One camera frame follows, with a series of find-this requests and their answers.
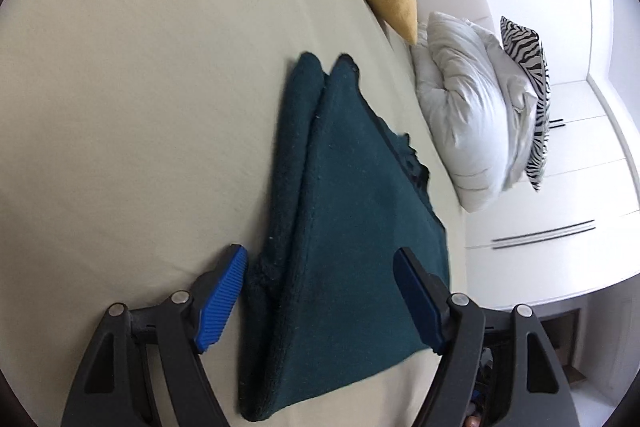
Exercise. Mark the bed with beige sheet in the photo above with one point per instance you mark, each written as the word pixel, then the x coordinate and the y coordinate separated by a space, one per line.
pixel 125 107

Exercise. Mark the zebra print pillow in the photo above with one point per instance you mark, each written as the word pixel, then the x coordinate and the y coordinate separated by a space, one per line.
pixel 535 72

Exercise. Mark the white wardrobe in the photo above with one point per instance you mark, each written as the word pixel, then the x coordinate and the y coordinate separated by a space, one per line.
pixel 565 187

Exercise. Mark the dark green sweater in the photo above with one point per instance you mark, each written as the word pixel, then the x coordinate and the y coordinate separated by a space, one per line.
pixel 350 232

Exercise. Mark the white duvet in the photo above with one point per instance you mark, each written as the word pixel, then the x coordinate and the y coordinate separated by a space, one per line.
pixel 465 117

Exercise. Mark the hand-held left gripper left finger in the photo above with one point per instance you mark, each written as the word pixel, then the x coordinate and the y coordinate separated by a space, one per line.
pixel 222 302

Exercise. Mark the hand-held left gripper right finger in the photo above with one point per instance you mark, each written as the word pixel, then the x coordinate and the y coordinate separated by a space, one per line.
pixel 417 302

